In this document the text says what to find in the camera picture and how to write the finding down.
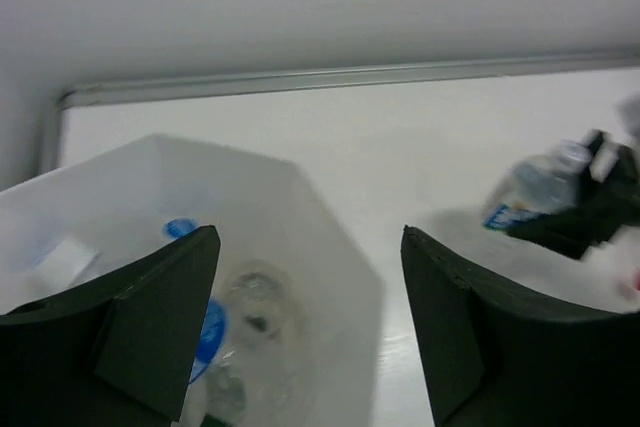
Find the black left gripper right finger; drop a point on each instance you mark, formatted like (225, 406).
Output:
(496, 353)

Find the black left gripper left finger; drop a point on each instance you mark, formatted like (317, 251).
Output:
(114, 351)

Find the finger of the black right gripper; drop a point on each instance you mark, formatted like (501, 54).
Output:
(608, 201)

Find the clear bottle white label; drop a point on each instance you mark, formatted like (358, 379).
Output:
(537, 186)

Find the blue label Pocari bottle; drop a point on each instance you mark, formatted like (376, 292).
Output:
(215, 323)

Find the black cap Pepsi bottle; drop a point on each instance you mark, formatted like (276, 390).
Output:
(262, 309)

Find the clear Pocari bottle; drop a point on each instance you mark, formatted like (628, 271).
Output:
(61, 266)

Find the green label clear bottle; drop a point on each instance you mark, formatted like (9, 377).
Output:
(226, 394)

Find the translucent white plastic bin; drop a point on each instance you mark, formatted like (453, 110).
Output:
(263, 208)

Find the red label clear bottle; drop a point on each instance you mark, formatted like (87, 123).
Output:
(628, 285)

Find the aluminium table frame rail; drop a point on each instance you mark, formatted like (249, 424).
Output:
(152, 90)

